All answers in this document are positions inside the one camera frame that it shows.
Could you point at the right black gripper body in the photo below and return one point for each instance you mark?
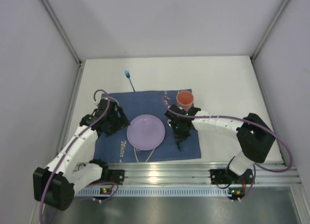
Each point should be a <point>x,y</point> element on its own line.
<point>180,133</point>

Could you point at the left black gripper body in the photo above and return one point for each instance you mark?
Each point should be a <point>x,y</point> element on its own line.
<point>118,121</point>

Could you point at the metal spoon teal handle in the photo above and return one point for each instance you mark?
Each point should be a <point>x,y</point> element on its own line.
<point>177,143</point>

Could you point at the orange plastic cup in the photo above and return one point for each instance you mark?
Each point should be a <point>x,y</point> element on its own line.
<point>184,99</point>

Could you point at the purple plastic plate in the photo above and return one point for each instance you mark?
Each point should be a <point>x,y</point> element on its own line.
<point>145,132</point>

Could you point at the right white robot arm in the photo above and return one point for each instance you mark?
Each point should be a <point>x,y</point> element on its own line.
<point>253,135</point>

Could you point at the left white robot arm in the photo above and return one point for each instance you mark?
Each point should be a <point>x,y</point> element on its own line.
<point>75,167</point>

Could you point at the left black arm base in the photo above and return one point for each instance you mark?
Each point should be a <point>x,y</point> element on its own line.
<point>114,175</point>

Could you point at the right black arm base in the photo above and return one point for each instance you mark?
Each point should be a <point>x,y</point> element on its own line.
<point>227,177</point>

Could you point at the blue plastic fork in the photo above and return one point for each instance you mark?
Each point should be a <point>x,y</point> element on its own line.
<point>127,74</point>

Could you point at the aluminium mounting rail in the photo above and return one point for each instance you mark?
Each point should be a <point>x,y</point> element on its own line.
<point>193,174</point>

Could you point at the perforated grey cable duct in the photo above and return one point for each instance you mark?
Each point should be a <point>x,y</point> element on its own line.
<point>158,191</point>

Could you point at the left aluminium frame post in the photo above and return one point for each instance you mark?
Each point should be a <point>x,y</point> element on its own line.
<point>49,9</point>

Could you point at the aluminium frame post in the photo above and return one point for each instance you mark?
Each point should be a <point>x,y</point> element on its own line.
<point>49,9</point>
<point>270,28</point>

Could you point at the right aluminium frame post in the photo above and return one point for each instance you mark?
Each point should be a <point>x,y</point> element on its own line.
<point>270,28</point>

